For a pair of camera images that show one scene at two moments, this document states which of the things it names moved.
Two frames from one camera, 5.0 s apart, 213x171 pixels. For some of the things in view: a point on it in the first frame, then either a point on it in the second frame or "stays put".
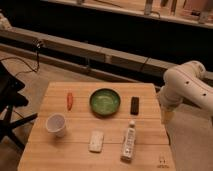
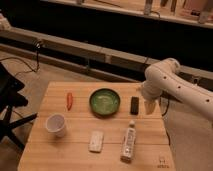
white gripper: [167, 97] → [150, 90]
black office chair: [10, 98] stays put
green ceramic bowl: [104, 101] stays put
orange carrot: [70, 101] stays put
